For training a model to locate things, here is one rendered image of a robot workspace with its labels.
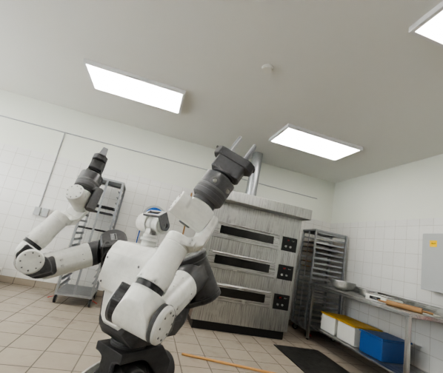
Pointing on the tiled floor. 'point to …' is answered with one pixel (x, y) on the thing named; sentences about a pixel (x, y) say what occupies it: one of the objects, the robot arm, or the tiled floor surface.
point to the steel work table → (405, 326)
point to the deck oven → (252, 266)
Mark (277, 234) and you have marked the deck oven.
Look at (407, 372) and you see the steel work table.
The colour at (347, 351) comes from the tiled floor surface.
